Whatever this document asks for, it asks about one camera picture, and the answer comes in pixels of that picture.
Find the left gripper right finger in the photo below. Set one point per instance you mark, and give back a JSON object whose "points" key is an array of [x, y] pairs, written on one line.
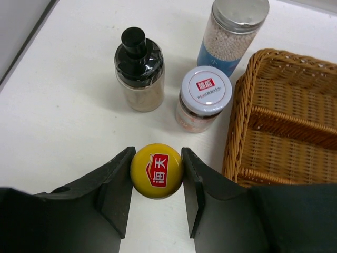
{"points": [[225, 217]]}

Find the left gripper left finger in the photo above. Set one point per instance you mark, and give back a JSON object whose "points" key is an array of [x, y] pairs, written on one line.
{"points": [[89, 214]]}

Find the yellow cap sauce bottle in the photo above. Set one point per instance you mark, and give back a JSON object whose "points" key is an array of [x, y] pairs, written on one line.
{"points": [[157, 171]]}

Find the wicker divided tray basket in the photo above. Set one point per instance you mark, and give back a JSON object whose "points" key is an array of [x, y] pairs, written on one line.
{"points": [[282, 128]]}

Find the white lid chili jar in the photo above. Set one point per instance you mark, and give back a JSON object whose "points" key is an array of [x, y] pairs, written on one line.
{"points": [[205, 92]]}

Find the black cap pepper shaker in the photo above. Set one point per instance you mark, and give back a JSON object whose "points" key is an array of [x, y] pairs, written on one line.
{"points": [[140, 69]]}

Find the left aluminium table rail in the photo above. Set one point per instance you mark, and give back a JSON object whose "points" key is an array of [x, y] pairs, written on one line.
{"points": [[20, 23]]}

